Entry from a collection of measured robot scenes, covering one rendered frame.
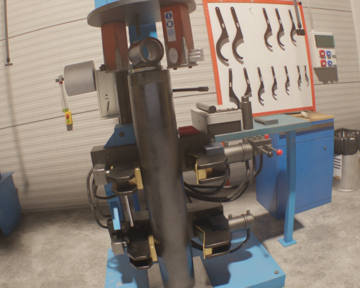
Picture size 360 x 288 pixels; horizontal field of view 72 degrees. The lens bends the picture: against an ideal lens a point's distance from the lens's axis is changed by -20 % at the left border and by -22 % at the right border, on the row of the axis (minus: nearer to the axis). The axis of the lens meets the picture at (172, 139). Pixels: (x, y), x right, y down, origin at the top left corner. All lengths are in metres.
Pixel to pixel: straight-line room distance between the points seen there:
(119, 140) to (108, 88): 0.67
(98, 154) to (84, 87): 0.76
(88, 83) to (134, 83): 0.93
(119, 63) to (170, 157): 0.55
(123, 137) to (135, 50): 0.54
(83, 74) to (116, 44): 0.80
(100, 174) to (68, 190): 2.22
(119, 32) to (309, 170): 2.15
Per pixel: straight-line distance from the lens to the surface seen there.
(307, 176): 2.97
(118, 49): 1.59
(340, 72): 4.66
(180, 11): 1.42
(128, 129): 1.75
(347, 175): 3.48
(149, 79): 1.43
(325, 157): 3.04
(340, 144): 3.35
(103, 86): 2.34
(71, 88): 2.37
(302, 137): 2.81
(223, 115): 1.79
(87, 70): 2.34
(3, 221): 3.50
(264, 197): 3.17
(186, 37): 1.41
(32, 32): 3.82
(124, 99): 1.84
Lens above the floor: 1.43
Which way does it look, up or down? 12 degrees down
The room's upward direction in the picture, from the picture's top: 7 degrees counter-clockwise
